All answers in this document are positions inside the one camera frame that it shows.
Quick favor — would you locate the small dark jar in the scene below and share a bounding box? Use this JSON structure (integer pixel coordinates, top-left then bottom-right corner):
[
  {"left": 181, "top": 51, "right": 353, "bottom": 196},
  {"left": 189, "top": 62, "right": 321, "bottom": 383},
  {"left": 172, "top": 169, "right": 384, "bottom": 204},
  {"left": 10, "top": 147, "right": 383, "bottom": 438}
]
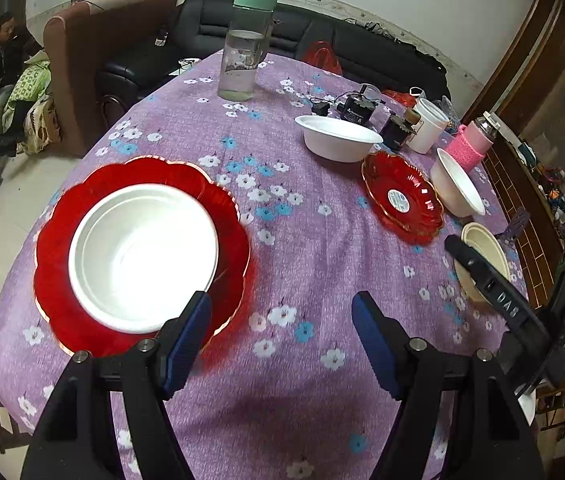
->
[{"left": 380, "top": 110, "right": 421, "bottom": 151}]

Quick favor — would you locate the purple floral tablecloth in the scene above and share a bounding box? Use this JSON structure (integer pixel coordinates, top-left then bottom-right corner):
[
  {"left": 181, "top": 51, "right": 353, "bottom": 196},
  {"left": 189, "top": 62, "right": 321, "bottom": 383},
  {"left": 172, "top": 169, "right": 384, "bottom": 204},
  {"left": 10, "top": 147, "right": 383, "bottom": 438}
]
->
[{"left": 0, "top": 50, "right": 533, "bottom": 480}]

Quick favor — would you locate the black finned device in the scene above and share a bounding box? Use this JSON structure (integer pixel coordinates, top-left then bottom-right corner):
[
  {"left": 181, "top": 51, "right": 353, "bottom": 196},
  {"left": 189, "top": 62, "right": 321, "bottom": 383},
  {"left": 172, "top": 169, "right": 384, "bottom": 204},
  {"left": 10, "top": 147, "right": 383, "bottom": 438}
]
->
[{"left": 335, "top": 87, "right": 381, "bottom": 123}]

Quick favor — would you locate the white cup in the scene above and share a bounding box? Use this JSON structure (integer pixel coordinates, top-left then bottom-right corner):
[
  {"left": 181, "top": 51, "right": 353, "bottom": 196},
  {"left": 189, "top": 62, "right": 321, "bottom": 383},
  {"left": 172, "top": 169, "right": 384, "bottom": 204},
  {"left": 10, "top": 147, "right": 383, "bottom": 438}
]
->
[{"left": 405, "top": 98, "right": 449, "bottom": 155}]

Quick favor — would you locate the black leather sofa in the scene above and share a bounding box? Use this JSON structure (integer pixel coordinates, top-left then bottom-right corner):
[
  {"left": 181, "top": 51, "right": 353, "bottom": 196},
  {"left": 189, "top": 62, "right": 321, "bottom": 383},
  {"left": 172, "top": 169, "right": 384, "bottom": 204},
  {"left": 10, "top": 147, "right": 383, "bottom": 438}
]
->
[{"left": 95, "top": 0, "right": 451, "bottom": 111}]

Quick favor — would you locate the green patterned blanket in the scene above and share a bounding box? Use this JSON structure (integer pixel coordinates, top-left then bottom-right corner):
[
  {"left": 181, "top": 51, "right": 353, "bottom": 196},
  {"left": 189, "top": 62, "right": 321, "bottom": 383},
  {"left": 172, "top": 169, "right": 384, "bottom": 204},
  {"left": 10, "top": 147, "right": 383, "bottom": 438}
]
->
[{"left": 2, "top": 60, "right": 53, "bottom": 133}]

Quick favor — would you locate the large white bowl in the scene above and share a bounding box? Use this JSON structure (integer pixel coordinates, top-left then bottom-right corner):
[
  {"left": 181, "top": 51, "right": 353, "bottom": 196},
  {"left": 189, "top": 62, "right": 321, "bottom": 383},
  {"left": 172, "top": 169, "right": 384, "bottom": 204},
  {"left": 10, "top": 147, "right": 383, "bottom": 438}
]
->
[{"left": 67, "top": 183, "right": 220, "bottom": 334}]

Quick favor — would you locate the brown armchair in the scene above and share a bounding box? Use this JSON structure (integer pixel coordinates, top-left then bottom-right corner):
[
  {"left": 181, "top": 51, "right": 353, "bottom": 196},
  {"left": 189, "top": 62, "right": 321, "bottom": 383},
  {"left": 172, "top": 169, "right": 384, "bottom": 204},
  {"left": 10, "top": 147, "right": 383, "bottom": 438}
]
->
[{"left": 42, "top": 0, "right": 179, "bottom": 158}]

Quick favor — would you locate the large red scalloped plate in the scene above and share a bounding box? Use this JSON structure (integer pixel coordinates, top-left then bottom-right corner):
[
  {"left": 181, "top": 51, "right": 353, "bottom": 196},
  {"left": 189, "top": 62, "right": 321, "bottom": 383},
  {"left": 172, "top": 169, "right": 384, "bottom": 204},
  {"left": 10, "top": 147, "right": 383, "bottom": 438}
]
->
[{"left": 32, "top": 155, "right": 253, "bottom": 357}]

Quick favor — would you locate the small white bowl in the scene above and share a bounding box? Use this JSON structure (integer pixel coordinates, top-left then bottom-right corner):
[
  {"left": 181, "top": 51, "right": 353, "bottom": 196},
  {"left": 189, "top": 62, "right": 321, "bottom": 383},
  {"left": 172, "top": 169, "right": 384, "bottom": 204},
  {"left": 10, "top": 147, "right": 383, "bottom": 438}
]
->
[{"left": 430, "top": 147, "right": 487, "bottom": 218}]

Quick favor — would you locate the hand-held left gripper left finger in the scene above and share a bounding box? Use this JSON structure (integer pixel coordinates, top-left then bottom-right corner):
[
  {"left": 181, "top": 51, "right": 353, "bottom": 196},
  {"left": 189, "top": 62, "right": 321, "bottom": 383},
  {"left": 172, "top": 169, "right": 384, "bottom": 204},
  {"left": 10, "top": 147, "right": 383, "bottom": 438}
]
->
[{"left": 20, "top": 290, "right": 213, "bottom": 480}]

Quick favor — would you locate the cream bowl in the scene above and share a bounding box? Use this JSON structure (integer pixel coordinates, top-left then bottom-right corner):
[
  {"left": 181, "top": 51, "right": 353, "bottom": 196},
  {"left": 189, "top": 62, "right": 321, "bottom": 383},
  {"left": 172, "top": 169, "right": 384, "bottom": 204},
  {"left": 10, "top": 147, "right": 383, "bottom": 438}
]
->
[{"left": 455, "top": 221, "right": 513, "bottom": 306}]

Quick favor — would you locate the wide white bowl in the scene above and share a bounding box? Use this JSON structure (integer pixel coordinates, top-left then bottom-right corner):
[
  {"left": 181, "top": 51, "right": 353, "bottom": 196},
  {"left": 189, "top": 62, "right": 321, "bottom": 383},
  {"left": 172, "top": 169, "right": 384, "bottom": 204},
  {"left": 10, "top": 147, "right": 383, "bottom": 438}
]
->
[{"left": 295, "top": 115, "right": 384, "bottom": 163}]

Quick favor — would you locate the floral beige blanket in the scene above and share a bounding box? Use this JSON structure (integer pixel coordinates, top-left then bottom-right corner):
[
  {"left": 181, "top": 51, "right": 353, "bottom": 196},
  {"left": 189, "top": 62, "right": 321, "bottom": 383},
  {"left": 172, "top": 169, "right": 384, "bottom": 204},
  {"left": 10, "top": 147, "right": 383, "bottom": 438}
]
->
[{"left": 21, "top": 95, "right": 60, "bottom": 156}]

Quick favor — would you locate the clear bottle with green lid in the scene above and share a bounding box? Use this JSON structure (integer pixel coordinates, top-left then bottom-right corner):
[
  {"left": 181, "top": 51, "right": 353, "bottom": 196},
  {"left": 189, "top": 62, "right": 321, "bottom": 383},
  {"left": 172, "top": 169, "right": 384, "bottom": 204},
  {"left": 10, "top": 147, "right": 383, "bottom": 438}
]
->
[{"left": 216, "top": 0, "right": 277, "bottom": 102}]

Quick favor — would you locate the red plastic bag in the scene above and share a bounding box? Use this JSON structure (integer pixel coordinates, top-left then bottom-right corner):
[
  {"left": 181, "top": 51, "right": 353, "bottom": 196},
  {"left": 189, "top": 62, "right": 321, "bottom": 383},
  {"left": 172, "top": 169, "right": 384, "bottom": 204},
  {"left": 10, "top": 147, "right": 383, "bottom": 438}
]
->
[
  {"left": 383, "top": 89, "right": 418, "bottom": 108},
  {"left": 303, "top": 40, "right": 343, "bottom": 77}
]

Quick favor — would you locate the small red gold-rimmed plate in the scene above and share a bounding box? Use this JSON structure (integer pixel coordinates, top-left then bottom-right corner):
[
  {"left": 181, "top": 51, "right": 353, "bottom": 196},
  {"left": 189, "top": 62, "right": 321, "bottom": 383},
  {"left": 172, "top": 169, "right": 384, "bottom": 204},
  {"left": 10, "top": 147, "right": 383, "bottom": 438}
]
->
[{"left": 361, "top": 150, "right": 446, "bottom": 247}]

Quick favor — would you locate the wooden glass-door cabinet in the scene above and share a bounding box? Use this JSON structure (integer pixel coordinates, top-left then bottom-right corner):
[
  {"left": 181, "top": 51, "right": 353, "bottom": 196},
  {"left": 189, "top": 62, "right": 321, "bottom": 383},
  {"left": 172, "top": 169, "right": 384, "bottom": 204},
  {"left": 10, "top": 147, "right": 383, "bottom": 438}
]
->
[{"left": 460, "top": 0, "right": 565, "bottom": 431}]

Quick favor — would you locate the purple plastic item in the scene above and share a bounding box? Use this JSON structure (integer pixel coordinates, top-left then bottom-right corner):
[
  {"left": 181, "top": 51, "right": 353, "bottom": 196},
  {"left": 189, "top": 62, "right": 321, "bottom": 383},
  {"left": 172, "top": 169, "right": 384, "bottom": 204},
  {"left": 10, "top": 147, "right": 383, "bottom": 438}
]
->
[{"left": 497, "top": 210, "right": 531, "bottom": 241}]

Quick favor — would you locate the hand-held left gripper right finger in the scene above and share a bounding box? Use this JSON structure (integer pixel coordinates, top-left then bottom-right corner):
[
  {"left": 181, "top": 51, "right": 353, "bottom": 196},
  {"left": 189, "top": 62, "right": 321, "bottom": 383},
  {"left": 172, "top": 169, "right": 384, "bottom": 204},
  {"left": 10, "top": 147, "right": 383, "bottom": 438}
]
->
[{"left": 351, "top": 290, "right": 546, "bottom": 480}]

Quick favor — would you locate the pink sleeved flask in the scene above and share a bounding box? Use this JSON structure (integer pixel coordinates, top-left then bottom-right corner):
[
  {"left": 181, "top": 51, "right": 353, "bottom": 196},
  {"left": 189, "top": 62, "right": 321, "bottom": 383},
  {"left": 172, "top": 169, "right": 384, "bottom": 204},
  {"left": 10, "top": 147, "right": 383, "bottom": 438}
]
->
[{"left": 443, "top": 112, "right": 506, "bottom": 173}]

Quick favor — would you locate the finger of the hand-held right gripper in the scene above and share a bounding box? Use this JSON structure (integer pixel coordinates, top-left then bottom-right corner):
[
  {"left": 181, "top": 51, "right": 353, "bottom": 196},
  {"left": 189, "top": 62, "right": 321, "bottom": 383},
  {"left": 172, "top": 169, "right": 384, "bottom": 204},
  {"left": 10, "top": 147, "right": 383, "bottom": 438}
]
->
[{"left": 444, "top": 234, "right": 533, "bottom": 331}]

